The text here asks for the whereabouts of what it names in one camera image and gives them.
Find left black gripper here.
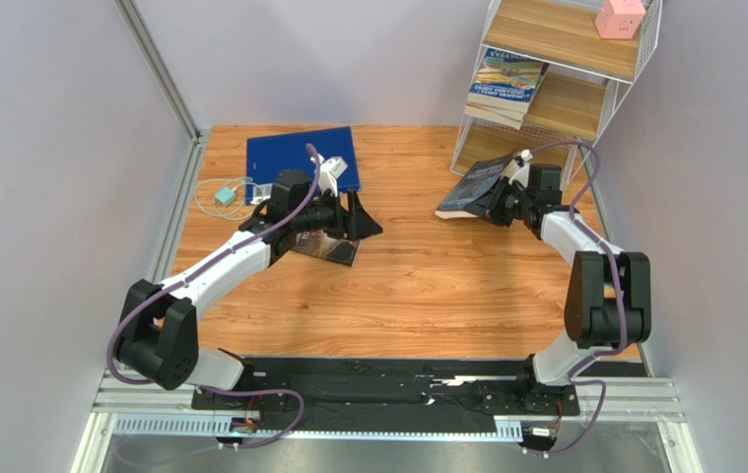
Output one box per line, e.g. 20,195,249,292
292,187,383,243

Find Nineteen Eighty-Four book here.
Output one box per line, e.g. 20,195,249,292
435,155,512,220

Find Three Days To See book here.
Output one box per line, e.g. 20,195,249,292
292,231,361,267

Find orange 78-Storey Treehouse book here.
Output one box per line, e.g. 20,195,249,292
464,102,524,130

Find blue 91-Storey Treehouse book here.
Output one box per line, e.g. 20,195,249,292
468,47,549,102

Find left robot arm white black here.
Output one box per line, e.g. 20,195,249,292
106,169,383,391

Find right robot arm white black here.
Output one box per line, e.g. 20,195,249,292
465,163,652,386

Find blue file folder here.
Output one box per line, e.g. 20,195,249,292
246,126,362,205

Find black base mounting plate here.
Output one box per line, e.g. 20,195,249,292
191,357,580,434

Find pink cube power socket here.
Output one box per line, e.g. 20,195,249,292
594,0,646,40

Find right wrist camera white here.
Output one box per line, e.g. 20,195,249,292
502,149,533,186

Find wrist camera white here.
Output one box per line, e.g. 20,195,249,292
310,155,348,197
502,149,533,186

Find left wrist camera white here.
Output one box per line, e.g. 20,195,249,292
310,155,348,197

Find teal charger with white cable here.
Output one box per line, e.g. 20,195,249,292
193,176,255,222

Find white wire wooden shelf rack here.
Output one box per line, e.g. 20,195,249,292
448,0,663,206

